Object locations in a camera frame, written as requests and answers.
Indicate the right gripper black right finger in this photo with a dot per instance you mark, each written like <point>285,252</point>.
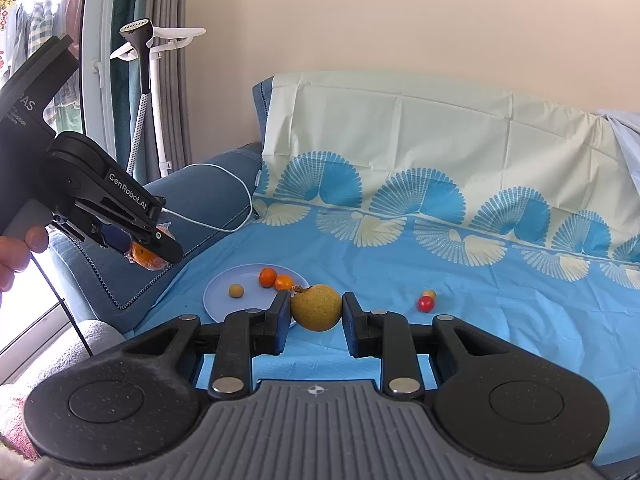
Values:
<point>496,402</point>

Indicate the grey curtain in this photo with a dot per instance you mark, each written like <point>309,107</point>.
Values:
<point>164,139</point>

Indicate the yellow-brown round pear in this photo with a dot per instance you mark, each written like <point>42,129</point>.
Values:
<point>317,307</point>

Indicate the white floral cloth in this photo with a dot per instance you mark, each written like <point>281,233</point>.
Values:
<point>626,127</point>

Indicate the large orange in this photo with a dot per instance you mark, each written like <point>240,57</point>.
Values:
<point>146,259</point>

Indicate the light blue plate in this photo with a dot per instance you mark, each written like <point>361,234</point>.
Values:
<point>217,302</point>

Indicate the person's left hand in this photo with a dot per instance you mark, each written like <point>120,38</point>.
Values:
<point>15,254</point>

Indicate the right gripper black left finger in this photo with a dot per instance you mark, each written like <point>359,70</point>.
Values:
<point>144,396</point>

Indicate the orange mandarin on plate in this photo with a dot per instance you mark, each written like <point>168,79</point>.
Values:
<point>267,277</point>

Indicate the red cherry tomato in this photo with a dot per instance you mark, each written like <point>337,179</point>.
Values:
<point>426,304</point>

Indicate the small longan on plate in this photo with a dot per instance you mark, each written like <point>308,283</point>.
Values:
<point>236,291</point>

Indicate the blue patterned bed sheet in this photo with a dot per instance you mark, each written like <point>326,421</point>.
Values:
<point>519,213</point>

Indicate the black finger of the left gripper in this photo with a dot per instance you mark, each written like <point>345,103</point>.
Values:
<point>144,231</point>
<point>107,237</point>

